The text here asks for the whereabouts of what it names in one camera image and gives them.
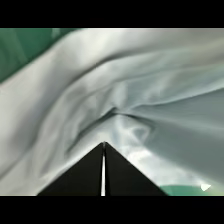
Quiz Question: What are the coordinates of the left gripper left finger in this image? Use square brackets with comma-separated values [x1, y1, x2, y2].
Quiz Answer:
[37, 141, 105, 197]

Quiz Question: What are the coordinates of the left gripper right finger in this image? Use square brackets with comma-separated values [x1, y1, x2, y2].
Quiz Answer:
[104, 141, 168, 197]

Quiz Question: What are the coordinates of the pale lilac shirt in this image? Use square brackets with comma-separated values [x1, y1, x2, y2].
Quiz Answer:
[0, 27, 224, 197]

